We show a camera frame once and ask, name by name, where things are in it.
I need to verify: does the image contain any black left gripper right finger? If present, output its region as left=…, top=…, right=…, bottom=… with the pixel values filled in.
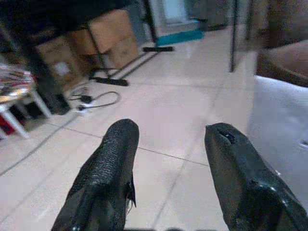
left=205, top=123, right=308, bottom=231

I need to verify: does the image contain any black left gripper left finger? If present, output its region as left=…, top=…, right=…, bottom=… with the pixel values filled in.
left=51, top=118, right=140, bottom=231

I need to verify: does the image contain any white pillow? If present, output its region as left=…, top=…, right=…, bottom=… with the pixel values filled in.
left=245, top=75, right=308, bottom=205

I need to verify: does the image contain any teal floor mat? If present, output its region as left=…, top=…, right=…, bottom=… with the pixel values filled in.
left=156, top=29, right=205, bottom=47

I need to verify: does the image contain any white power strip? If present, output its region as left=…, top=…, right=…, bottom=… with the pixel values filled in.
left=73, top=107, right=91, bottom=116

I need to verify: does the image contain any large brown cardboard box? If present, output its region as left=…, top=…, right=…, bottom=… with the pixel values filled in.
left=69, top=9, right=141, bottom=71

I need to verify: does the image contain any thin black metal pole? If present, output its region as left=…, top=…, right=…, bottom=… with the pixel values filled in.
left=229, top=0, right=239, bottom=73

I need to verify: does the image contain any black power cable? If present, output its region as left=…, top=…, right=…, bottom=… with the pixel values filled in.
left=68, top=84, right=120, bottom=108

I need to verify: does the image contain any black metal desk frame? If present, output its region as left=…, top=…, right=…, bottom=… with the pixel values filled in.
left=0, top=0, right=175, bottom=116

